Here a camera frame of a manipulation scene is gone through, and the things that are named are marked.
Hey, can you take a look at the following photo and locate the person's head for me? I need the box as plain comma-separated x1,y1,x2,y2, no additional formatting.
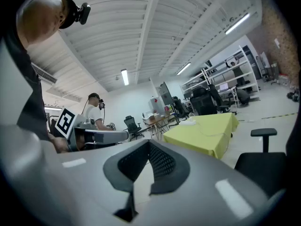
16,0,71,49

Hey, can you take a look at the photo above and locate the black head-mounted camera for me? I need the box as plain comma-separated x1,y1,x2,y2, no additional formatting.
74,3,91,25

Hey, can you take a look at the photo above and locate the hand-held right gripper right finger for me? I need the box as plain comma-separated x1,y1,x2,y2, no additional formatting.
134,139,282,226

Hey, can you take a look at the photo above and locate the person's black shirt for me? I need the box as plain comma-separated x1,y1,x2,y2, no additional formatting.
0,29,51,142

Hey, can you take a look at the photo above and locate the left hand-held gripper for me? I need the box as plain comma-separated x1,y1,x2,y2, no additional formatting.
55,107,129,152

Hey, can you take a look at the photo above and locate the yellow black floor tape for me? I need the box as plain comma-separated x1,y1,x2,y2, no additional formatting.
237,112,299,122

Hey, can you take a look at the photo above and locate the yellow-green tablecloth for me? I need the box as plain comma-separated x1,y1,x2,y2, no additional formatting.
163,113,240,160

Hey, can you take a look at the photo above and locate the white desk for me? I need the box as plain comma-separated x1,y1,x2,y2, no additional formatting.
217,86,240,108

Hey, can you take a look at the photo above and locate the white power cable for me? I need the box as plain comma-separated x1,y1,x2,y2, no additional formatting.
194,122,232,155

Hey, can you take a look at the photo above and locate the grey cabinet with red tag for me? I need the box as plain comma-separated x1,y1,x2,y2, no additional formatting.
148,97,165,115

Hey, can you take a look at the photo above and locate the black mesh office chair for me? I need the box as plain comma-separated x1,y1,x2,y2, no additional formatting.
234,116,301,199

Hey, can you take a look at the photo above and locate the person's left forearm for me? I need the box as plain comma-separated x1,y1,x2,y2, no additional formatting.
47,132,71,154

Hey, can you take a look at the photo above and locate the ceiling air vent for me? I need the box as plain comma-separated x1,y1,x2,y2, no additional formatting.
30,62,58,84

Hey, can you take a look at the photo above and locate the white metal shelving rack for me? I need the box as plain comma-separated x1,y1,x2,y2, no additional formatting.
204,45,261,108
180,69,210,96

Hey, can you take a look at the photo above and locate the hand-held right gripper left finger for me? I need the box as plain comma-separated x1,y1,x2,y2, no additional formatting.
50,139,150,226

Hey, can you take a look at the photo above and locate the white power strip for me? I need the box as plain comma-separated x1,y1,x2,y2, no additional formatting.
178,118,196,127

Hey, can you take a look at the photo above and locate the wooden table with wire legs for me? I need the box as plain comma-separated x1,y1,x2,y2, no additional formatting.
142,114,181,141

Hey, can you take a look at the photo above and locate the dark screen on rolling stand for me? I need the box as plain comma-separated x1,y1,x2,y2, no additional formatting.
158,81,176,113

